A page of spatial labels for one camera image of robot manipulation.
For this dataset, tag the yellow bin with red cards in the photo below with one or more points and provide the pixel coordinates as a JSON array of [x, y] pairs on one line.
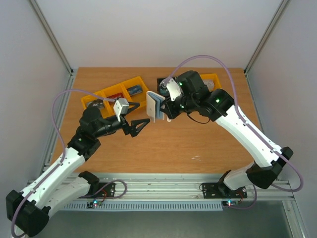
[[117, 91]]

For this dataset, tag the beige card holder wallet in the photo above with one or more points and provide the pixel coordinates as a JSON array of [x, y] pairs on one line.
[[153, 105]]

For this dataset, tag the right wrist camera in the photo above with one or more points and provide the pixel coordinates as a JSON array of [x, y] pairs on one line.
[[173, 88]]

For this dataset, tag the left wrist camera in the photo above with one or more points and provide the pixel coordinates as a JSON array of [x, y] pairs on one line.
[[120, 107]]

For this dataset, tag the grey slotted cable duct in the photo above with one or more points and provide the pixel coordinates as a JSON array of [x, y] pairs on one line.
[[130, 206]]

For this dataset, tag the right yellow bin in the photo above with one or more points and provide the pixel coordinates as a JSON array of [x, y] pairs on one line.
[[211, 80]]

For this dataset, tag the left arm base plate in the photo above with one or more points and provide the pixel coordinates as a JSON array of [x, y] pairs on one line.
[[102, 189]]

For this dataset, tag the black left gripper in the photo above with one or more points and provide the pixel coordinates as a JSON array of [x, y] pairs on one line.
[[132, 129]]

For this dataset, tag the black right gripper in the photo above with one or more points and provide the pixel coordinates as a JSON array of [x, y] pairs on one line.
[[169, 110]]

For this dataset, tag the yellow bin with blue cards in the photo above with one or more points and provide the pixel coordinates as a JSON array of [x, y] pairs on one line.
[[140, 98]]

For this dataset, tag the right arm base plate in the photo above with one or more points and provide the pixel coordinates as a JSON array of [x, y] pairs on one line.
[[210, 191]]

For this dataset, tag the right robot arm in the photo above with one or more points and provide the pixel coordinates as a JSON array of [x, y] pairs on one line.
[[188, 93]]

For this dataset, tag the blue VIP card stack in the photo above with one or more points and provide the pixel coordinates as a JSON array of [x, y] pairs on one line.
[[134, 90]]

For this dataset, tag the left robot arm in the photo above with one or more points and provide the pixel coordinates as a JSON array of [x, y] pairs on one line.
[[30, 209]]

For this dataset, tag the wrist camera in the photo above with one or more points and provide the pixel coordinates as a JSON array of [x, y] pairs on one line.
[[120, 107], [173, 88]]

